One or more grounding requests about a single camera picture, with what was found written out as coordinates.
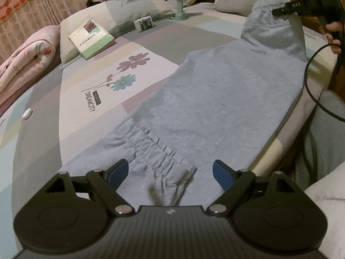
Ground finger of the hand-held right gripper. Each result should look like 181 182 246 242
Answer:
272 0 324 17

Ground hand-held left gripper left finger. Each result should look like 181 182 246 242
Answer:
44 159 135 217

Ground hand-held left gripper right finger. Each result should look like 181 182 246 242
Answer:
206 160 304 217

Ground grey sweatpants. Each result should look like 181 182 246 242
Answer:
63 0 308 208

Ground person's right hand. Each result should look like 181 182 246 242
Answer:
325 21 343 55

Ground person's grey trouser leg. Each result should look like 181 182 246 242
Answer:
292 89 345 192

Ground person's white fleece top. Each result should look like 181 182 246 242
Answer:
303 162 345 259

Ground green white book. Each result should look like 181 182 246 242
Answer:
68 19 116 60

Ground pink folded quilt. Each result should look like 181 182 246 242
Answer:
0 25 62 108

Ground small printed tissue pack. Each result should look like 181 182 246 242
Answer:
133 16 155 33

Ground checkered pillow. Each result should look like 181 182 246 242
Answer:
59 0 177 64

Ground pink patterned curtain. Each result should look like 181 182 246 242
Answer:
0 0 155 65

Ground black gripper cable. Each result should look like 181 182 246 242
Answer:
304 43 345 122

